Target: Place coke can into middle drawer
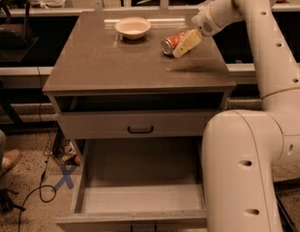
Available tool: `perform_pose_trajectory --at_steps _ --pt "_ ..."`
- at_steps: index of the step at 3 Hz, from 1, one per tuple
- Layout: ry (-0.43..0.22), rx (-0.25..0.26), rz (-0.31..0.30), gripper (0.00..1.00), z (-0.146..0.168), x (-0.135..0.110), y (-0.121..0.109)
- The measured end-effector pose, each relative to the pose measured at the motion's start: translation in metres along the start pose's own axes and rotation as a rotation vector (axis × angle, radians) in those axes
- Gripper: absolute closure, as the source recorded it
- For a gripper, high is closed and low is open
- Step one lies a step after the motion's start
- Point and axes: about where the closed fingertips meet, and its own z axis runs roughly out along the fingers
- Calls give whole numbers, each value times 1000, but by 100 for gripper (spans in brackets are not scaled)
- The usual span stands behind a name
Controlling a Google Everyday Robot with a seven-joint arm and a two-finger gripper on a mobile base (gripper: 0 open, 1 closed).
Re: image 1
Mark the black drawer handle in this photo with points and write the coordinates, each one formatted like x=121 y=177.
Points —
x=134 y=130

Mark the open grey middle drawer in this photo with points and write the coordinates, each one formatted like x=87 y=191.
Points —
x=138 y=185

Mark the grey drawer cabinet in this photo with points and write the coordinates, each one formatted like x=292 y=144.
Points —
x=101 y=71

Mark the closed grey top drawer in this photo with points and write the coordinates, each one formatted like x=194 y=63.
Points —
x=96 y=125

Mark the black metal stand leg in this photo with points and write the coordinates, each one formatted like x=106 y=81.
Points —
x=282 y=187

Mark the wire basket with items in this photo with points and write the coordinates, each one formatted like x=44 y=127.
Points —
x=60 y=149

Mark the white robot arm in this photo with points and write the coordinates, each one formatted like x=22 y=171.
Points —
x=239 y=147

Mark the black bag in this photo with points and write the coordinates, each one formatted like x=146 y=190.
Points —
x=16 y=39

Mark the brown shoe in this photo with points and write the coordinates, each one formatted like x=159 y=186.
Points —
x=9 y=160

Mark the orange soda can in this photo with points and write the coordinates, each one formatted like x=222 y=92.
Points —
x=169 y=43

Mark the white paper bowl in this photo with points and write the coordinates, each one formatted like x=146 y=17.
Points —
x=133 y=28

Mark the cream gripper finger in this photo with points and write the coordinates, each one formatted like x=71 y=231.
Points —
x=188 y=42

